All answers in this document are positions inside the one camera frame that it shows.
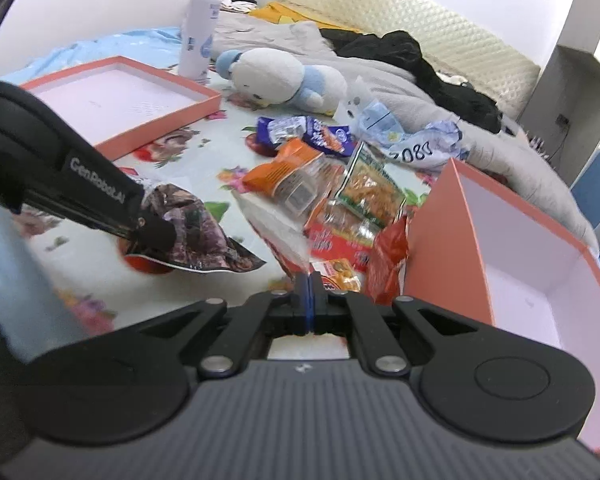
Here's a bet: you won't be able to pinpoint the orange snack packet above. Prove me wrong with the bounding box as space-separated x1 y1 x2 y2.
241 137 332 217

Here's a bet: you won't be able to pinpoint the green snack packet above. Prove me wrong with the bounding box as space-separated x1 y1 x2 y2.
334 141 407 227

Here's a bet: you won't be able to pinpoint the blue chair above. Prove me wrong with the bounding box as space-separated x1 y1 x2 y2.
569 149 600 263

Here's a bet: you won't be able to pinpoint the crumpled white plastic bag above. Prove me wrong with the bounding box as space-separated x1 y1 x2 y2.
386 119 465 167

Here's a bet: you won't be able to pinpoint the clear packet of brown snacks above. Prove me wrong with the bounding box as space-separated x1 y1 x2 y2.
319 199 383 247

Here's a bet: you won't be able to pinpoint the blue white plastic bag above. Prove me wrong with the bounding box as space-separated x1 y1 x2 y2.
346 76 412 147

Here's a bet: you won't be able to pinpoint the cream quilted headboard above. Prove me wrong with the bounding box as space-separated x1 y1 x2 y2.
280 0 542 122

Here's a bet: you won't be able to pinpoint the orange box lid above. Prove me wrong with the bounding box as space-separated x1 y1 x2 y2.
19 55 222 161

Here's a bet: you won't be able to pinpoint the white blue plush toy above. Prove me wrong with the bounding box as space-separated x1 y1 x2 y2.
215 47 349 114

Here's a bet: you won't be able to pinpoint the black clothes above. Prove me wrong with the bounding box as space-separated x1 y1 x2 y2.
320 30 504 134

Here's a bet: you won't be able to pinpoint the grey bedside cabinet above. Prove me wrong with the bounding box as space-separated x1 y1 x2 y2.
521 44 600 187

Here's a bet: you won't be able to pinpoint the light blue bed sheet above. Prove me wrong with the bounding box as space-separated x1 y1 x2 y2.
0 26 192 83

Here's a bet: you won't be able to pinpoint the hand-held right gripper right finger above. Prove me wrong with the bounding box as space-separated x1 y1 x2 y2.
308 274 486 377

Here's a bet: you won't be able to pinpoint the yellow cloth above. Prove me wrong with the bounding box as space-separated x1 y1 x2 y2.
249 1 362 34

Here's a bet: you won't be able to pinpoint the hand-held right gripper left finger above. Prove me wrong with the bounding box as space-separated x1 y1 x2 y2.
125 274 309 377

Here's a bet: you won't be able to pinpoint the dark brown snack packet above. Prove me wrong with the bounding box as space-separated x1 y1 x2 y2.
124 182 267 274

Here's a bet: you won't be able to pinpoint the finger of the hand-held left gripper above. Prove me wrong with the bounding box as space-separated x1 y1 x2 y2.
112 211 177 256

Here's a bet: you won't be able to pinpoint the grey duvet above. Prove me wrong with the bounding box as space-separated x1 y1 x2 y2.
207 11 600 252

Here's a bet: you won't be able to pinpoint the small yellow snack packet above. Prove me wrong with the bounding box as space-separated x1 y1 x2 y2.
310 258 367 294

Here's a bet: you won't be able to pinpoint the red snack packet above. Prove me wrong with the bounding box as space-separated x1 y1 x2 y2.
364 212 412 307
304 224 381 273

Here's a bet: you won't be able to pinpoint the purple blue snack packet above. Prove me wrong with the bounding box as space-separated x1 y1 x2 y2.
256 115 357 159

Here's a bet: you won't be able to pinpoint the white spray bottle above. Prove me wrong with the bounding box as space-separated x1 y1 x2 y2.
178 0 217 82

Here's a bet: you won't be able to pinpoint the orange cardboard box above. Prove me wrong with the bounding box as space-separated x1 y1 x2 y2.
404 157 600 456

